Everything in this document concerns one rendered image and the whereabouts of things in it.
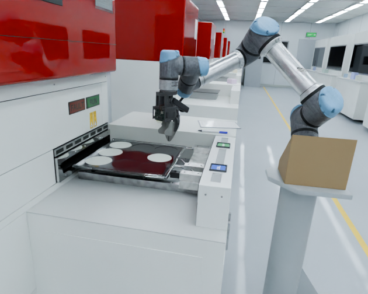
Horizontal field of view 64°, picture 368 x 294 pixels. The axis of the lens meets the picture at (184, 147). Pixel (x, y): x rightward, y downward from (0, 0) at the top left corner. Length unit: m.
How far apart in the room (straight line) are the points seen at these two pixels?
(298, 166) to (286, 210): 0.24
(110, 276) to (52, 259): 0.20
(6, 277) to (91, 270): 0.24
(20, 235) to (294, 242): 1.11
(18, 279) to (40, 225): 0.18
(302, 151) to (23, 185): 1.01
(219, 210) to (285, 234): 0.64
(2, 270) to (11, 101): 0.49
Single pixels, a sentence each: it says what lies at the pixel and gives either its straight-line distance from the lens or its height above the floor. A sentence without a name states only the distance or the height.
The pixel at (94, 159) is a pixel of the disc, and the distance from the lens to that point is 1.22.
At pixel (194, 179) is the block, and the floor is 0.89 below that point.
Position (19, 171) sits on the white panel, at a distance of 1.01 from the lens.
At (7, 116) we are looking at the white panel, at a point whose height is 1.13.
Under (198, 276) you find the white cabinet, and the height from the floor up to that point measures 0.69.
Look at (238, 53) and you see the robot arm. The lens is 1.46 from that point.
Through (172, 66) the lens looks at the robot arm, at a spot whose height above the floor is 1.27.
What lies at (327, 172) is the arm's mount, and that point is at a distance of 1.32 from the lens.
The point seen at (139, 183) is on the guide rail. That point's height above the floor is 0.83.
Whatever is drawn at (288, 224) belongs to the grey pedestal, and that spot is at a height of 0.61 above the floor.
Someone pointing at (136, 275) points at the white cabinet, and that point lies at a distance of 1.01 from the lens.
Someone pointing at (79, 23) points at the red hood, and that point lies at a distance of 1.16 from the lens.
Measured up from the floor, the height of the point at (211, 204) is 0.90.
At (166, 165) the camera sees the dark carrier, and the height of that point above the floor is 0.90.
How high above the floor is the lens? 1.32
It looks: 18 degrees down
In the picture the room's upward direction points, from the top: 3 degrees clockwise
